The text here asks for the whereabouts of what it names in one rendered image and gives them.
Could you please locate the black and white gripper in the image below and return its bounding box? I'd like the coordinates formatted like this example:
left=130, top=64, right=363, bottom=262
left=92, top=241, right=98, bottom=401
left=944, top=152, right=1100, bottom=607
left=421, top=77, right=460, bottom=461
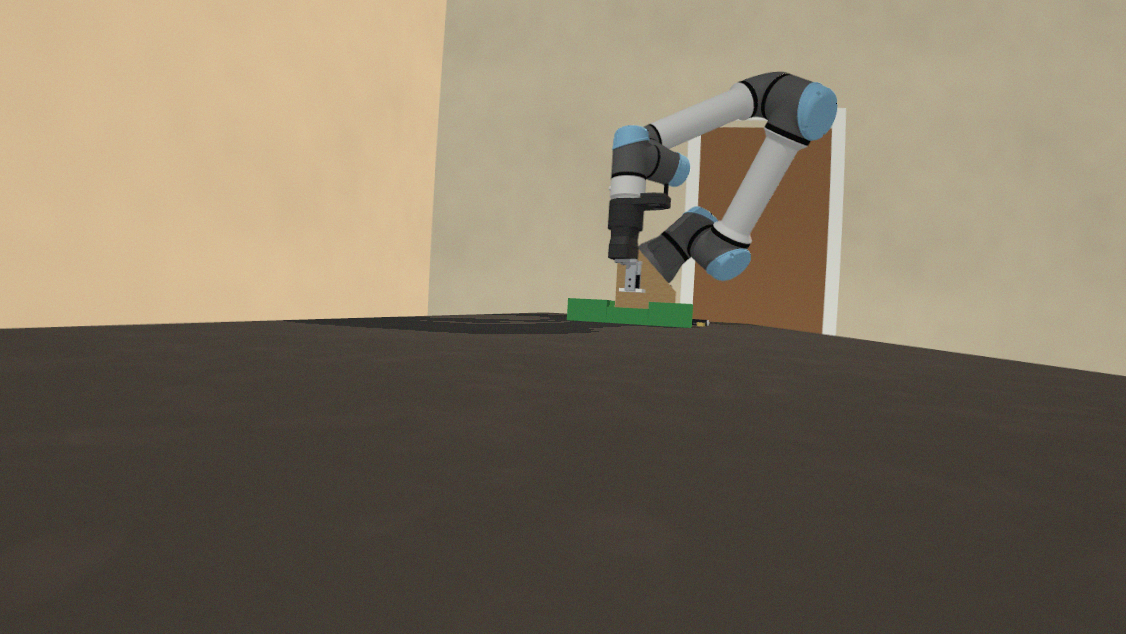
left=608, top=175, right=671, bottom=291

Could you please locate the green rack of bins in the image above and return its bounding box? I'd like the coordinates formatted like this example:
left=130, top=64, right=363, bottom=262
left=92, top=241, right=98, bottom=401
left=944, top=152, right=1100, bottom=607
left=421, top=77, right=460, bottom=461
left=568, top=298, right=692, bottom=328

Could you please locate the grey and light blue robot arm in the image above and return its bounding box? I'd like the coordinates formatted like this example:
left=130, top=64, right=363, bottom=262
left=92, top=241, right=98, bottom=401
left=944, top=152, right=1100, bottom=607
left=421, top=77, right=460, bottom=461
left=611, top=72, right=838, bottom=283

